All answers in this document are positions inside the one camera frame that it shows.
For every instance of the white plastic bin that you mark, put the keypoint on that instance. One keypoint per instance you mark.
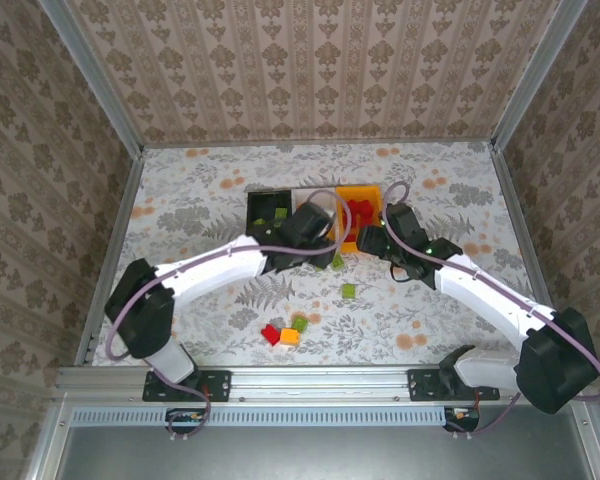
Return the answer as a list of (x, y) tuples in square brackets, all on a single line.
[(300, 196)]

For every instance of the red lego brick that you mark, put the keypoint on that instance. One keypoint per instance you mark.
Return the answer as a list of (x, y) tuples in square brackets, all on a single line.
[(369, 209), (356, 205), (270, 334)]

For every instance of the long green lego brick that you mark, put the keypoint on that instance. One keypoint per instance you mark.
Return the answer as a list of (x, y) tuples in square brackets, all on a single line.
[(261, 221)]

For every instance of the black plastic bin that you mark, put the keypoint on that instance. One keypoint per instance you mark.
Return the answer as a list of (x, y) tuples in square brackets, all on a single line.
[(265, 205)]

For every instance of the orange plastic bin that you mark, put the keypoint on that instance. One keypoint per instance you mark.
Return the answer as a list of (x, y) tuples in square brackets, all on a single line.
[(360, 191)]

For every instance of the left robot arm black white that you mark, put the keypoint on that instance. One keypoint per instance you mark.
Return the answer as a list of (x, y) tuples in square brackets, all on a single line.
[(210, 270)]

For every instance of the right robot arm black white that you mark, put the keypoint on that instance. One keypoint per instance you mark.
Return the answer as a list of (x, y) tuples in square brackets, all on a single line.
[(490, 295)]

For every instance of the floral patterned table cover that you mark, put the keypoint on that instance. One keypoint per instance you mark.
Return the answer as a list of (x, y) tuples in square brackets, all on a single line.
[(380, 170)]

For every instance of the orange lego brick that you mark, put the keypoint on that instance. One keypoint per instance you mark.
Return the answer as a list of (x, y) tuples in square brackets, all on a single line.
[(289, 336)]

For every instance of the grey metal sheet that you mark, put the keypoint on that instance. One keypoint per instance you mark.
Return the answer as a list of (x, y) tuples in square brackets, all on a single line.
[(305, 455)]

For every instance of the thin aluminium rail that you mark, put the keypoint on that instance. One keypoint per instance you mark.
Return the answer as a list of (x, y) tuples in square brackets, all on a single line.
[(320, 142)]

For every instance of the aluminium side rail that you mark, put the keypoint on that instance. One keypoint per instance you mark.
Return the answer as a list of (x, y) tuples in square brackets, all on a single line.
[(512, 200), (115, 240)]

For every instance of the wide aluminium mounting rail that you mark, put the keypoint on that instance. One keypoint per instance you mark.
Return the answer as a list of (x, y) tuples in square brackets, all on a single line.
[(320, 382)]

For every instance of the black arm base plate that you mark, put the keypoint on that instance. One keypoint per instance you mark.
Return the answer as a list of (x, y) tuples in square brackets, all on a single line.
[(420, 385), (217, 385)]

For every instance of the aluminium frame post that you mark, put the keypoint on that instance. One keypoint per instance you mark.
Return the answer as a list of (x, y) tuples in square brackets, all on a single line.
[(540, 75), (90, 75)]

